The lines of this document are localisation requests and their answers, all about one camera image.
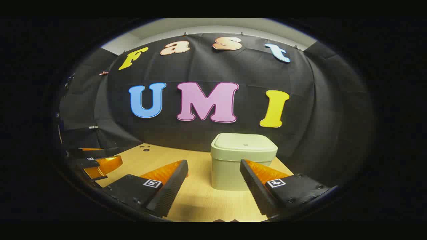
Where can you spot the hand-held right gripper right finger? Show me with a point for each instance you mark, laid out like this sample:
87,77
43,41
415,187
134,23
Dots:
255,190

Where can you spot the pale green desktop garbage bin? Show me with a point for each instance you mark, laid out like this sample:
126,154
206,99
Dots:
233,166

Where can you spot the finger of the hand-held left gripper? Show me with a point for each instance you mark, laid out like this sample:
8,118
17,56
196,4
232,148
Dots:
90,153
106,165

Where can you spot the wooden desktop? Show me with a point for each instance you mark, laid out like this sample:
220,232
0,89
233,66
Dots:
200,200

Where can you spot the black backdrop cloth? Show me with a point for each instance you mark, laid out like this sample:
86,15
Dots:
200,136

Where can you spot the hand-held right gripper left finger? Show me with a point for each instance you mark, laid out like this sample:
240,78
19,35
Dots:
170,190

